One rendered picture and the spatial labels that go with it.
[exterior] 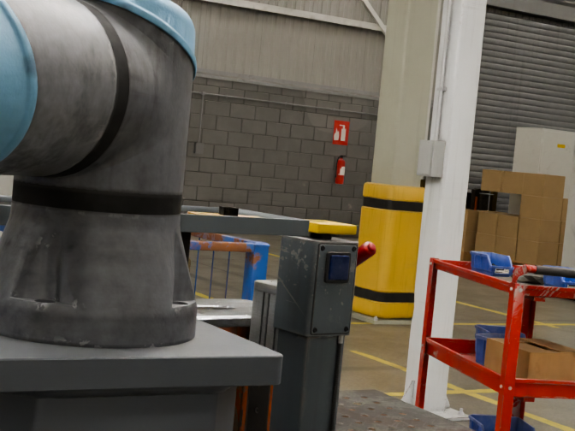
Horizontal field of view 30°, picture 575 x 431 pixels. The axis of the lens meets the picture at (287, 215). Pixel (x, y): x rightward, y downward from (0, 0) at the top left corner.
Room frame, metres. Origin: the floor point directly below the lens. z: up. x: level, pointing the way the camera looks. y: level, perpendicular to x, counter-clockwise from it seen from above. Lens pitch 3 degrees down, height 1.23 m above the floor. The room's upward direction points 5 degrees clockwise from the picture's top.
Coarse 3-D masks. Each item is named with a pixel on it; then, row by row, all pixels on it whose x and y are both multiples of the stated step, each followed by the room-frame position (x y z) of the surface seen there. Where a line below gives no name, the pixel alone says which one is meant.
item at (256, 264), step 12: (0, 228) 3.41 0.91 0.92; (192, 240) 3.38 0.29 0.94; (204, 240) 3.43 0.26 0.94; (216, 240) 3.77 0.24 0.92; (228, 240) 3.70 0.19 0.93; (240, 240) 3.63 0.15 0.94; (228, 252) 3.72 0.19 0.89; (252, 252) 3.50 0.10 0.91; (264, 252) 3.52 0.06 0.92; (228, 264) 3.72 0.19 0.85; (252, 264) 3.50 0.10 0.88; (264, 264) 3.52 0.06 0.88; (252, 276) 3.50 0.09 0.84; (264, 276) 3.52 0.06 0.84; (252, 288) 3.50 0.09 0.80
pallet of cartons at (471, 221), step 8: (472, 216) 15.45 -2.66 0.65; (464, 224) 15.43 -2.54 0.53; (472, 224) 15.45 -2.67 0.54; (464, 232) 15.41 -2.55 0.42; (472, 232) 15.46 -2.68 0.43; (464, 240) 15.40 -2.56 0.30; (472, 240) 15.47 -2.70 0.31; (464, 248) 15.39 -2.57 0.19; (472, 248) 15.48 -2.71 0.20; (464, 256) 15.39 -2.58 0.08
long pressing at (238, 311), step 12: (204, 300) 1.65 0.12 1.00; (216, 300) 1.67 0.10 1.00; (228, 300) 1.68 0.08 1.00; (240, 300) 1.69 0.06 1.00; (204, 312) 1.53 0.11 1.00; (216, 312) 1.54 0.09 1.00; (228, 312) 1.55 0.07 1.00; (240, 312) 1.56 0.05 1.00; (216, 324) 1.48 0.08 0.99; (228, 324) 1.49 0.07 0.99; (240, 324) 1.51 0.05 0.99
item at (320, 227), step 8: (312, 224) 1.24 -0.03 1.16; (320, 224) 1.23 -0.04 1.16; (328, 224) 1.24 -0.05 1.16; (336, 224) 1.25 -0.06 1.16; (344, 224) 1.26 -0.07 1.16; (312, 232) 1.24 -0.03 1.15; (320, 232) 1.23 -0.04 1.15; (328, 232) 1.24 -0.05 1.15; (336, 232) 1.25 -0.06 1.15; (344, 232) 1.25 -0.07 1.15; (352, 232) 1.26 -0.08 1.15
